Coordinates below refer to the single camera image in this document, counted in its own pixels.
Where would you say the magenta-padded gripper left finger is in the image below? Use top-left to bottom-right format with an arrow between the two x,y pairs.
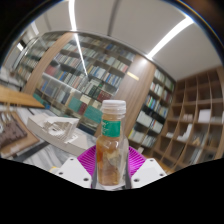
53,146 -> 100,190

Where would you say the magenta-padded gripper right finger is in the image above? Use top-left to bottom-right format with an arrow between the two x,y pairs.
127,146 -> 168,190

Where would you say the clear bottle with green label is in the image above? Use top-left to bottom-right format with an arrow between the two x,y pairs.
95,99 -> 130,187

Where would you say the beige architectural model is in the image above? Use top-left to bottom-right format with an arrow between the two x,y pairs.
26,114 -> 93,157

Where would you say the narrow wooden bookshelf with books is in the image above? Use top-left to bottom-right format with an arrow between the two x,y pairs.
128,68 -> 176,152

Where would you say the brown architectural model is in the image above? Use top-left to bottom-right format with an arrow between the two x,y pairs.
0,111 -> 39,158

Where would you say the wide wooden bookshelf with books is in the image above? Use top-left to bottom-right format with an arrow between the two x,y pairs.
23,31 -> 138,134

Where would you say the bookshelf behind glass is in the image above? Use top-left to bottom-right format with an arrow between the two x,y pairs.
9,33 -> 44,84

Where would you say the ceiling light strip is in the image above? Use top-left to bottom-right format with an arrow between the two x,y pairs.
146,16 -> 195,61

